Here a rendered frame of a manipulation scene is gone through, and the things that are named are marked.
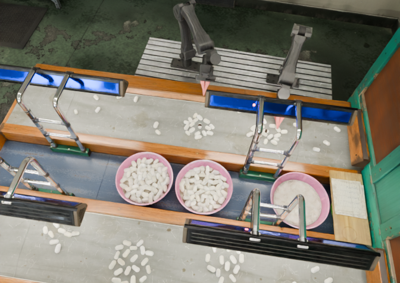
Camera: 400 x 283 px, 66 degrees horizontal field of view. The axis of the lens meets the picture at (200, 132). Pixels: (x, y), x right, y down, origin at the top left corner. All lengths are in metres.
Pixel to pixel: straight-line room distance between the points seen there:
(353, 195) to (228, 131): 0.65
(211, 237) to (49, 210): 0.54
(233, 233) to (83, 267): 0.69
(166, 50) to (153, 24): 1.28
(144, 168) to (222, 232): 0.63
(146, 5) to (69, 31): 0.84
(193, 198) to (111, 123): 0.60
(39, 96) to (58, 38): 1.55
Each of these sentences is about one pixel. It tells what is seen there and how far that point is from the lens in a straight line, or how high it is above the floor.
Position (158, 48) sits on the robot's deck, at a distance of 2.11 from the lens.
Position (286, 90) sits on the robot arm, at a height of 0.97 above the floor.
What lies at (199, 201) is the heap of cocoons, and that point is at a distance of 1.46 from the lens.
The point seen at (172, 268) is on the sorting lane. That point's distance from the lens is 1.39.
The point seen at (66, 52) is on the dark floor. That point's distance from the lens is 3.24.
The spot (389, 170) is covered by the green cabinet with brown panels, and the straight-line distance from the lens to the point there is 1.48.
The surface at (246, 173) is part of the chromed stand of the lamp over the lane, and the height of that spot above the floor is 0.73.
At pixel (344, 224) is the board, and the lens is 1.53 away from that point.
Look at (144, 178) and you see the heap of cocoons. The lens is 1.52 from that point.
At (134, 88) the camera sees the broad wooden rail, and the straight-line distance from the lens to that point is 1.77.
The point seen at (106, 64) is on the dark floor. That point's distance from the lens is 3.03.
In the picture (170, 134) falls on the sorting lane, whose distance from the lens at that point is 1.60.
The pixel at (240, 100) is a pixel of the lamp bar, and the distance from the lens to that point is 1.30.
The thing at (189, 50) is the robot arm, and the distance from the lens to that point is 1.85.
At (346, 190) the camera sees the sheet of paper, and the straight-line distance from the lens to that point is 1.59.
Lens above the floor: 2.11
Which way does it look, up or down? 59 degrees down
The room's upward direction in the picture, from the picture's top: 3 degrees clockwise
